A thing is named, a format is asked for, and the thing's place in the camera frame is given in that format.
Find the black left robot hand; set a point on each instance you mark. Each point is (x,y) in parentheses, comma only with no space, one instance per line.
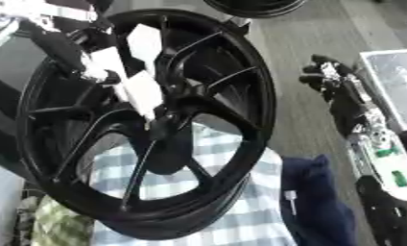
(58,48)

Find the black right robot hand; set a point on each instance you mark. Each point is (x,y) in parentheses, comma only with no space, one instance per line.
(344,105)

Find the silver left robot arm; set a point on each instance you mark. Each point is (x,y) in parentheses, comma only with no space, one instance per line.
(22,9)

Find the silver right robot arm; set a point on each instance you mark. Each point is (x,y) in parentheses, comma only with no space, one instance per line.
(389,166)

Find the small white pin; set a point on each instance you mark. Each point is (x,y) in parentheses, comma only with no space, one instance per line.
(291,197)

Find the black spoked wheel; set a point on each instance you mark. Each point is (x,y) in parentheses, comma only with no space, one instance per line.
(229,96)

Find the black round wheel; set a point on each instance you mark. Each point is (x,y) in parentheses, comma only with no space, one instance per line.
(251,8)

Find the clear plastic box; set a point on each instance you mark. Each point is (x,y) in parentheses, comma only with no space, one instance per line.
(394,83)

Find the navy blue bag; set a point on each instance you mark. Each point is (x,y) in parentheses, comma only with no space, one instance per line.
(319,198)

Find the green patterned fabric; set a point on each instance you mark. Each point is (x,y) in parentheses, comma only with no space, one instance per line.
(58,224)

